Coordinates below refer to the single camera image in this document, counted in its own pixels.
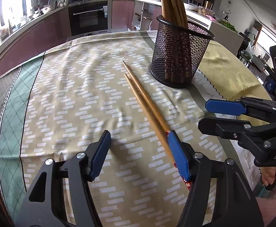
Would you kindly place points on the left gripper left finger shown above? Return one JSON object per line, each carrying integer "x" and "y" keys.
{"x": 82, "y": 169}

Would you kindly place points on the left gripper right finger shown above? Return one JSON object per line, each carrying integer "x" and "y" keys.
{"x": 196, "y": 170}

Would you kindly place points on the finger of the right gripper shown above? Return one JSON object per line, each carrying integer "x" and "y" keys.
{"x": 249, "y": 106}
{"x": 233, "y": 129}

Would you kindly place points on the wooden chopstick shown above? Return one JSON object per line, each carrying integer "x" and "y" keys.
{"x": 146, "y": 102}
{"x": 149, "y": 120}

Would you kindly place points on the right hand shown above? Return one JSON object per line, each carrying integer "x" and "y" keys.
{"x": 268, "y": 175}

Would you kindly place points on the yellow green cloth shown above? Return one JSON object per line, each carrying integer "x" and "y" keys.
{"x": 223, "y": 76}

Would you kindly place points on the patterned beige tablecloth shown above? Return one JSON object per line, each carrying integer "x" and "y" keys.
{"x": 55, "y": 105}

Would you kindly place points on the black mesh utensil holder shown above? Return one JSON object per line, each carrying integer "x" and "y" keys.
{"x": 178, "y": 52}

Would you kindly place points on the bundle chopsticks in holder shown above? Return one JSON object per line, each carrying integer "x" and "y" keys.
{"x": 173, "y": 11}

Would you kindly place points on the built-in black oven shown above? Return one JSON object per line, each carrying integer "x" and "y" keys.
{"x": 88, "y": 17}

